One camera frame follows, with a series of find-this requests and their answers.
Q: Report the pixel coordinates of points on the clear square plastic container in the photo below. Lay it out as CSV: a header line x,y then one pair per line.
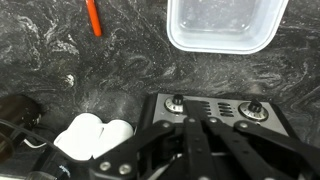
x,y
226,23

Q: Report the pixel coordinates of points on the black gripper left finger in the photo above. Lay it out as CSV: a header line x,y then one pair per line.
x,y
195,140

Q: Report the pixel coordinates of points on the silver black four-slice toaster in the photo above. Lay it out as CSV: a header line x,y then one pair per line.
x,y
220,108

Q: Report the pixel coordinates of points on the orange marker pen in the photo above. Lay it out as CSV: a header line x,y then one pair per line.
x,y
94,18

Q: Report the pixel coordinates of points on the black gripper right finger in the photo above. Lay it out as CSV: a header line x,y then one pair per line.
x,y
253,140

